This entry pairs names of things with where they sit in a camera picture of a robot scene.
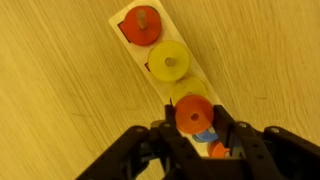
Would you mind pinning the yellow round disc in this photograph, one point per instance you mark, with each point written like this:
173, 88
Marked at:
188, 86
160, 66

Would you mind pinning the wooden peg board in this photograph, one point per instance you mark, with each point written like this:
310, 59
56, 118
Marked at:
137, 50

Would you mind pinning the orange round disc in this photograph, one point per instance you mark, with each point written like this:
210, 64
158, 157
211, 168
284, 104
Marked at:
186, 111
218, 151

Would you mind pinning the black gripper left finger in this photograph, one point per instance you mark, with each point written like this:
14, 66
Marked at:
180, 150

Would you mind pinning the blue round disc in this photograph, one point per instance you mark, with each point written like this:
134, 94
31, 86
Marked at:
206, 136

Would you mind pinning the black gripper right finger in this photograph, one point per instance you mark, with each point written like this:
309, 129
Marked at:
256, 156

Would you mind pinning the red round disc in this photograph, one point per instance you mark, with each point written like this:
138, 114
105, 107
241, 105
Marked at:
133, 30

